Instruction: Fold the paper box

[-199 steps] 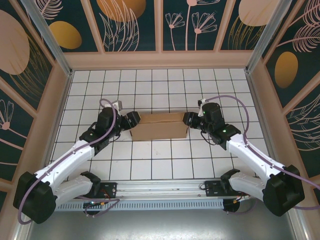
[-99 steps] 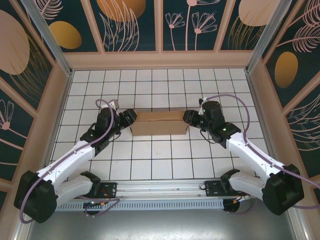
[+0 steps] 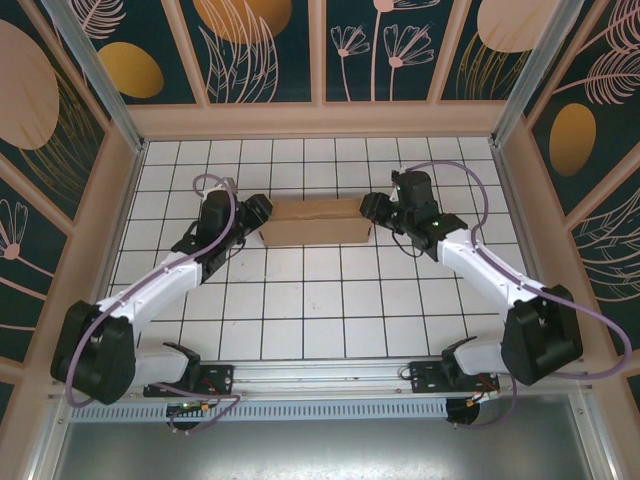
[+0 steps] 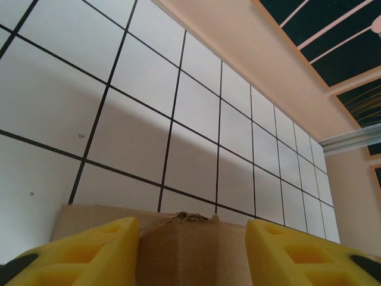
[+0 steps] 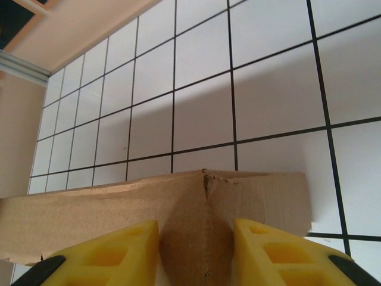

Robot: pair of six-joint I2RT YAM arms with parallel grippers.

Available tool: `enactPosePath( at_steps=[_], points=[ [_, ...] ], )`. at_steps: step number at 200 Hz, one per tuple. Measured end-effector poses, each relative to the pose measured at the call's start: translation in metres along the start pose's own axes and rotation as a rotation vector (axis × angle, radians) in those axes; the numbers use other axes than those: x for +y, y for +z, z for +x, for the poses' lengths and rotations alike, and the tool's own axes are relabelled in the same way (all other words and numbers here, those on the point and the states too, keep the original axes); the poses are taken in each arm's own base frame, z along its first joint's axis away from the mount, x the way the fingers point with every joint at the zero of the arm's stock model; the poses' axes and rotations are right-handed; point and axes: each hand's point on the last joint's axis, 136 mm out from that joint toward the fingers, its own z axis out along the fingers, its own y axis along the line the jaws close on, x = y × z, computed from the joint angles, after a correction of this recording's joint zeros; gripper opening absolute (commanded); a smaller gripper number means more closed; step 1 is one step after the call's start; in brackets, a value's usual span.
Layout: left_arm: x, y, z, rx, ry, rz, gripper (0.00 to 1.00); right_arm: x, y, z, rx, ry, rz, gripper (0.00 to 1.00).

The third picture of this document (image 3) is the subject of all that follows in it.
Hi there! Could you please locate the yellow wire connector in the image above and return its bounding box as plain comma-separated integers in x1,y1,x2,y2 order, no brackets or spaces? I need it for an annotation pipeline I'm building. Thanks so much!
464,392,501,409

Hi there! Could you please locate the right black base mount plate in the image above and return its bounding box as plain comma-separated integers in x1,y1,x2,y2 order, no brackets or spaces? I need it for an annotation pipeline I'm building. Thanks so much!
407,359,501,396

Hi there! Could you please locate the brown cardboard paper box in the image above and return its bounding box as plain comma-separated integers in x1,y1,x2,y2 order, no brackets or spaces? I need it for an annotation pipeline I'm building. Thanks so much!
258,196,372,247

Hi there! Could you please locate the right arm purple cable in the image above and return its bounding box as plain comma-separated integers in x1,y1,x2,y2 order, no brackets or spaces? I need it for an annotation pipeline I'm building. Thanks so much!
407,160,632,431

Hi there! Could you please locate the long aluminium base rail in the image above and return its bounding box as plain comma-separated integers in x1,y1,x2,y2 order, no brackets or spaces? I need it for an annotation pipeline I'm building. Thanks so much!
47,353,596,401

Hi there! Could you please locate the grey metal sheet panel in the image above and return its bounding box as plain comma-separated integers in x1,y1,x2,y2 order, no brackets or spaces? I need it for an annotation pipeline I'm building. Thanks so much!
29,394,619,480

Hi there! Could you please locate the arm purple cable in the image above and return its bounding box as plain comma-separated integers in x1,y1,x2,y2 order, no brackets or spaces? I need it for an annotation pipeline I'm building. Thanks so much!
64,173,246,436
407,160,632,431

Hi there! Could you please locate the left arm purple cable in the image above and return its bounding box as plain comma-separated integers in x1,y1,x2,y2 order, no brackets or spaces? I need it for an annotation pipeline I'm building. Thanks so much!
64,173,246,436

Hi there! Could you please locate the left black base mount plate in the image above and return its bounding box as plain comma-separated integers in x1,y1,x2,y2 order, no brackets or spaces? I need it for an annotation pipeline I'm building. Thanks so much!
143,363,236,399

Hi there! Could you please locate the aluminium frame post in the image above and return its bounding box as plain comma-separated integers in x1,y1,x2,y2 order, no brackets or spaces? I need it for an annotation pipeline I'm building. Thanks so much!
42,0,147,154
492,0,599,147

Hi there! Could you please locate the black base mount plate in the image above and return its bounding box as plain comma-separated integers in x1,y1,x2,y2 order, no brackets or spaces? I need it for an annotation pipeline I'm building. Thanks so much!
407,359,501,396
143,363,236,399

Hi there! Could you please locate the small circuit board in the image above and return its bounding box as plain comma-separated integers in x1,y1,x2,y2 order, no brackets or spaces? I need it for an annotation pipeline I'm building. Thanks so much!
167,399,211,416

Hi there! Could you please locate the grey slotted cable duct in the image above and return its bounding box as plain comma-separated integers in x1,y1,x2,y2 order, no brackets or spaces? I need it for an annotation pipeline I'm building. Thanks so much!
69,398,449,422

